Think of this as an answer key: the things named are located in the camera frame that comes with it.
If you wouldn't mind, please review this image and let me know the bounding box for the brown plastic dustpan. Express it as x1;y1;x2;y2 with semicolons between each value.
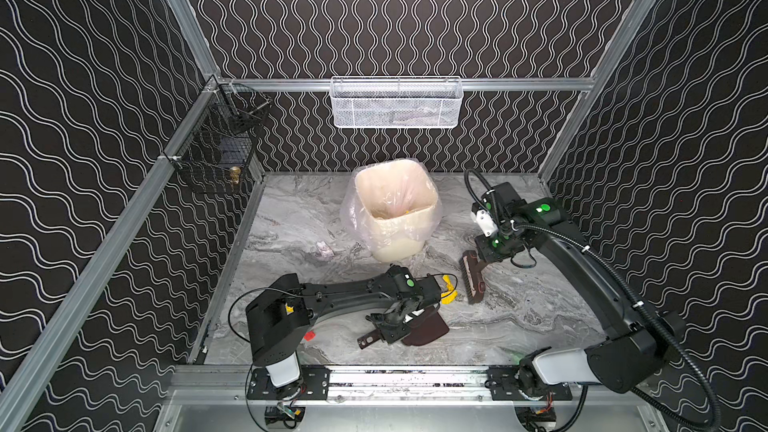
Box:
357;305;449;349

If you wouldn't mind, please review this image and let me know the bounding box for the brown cartoon-face hand broom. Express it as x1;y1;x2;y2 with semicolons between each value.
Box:
460;250;487;305

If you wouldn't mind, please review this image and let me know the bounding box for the clear plastic bin liner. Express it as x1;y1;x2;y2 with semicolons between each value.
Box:
340;157;445;264

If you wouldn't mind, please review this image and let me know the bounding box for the cream trash bin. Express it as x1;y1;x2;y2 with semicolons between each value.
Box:
355;159;439;264

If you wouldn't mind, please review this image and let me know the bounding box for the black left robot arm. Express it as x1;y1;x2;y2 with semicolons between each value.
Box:
245;265;447;388

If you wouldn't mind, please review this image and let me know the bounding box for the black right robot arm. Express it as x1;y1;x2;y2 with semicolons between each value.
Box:
464;182;676;395

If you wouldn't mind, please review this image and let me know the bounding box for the yellow paper scrap centre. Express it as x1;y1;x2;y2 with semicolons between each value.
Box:
441;275;458;305

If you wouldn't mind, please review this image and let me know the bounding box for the pink white scrap near bin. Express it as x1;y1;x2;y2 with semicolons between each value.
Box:
316;241;335;259

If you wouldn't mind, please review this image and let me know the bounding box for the small brass bell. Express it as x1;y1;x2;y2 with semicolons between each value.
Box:
229;166;242;185

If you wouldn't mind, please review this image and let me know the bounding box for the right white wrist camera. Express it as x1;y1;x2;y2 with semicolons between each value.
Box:
471;204;498;237

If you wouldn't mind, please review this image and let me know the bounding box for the white wire wall basket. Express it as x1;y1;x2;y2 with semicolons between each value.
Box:
329;76;464;129

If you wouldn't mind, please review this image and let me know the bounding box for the black wire wall basket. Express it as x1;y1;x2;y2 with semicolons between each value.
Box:
171;85;274;196

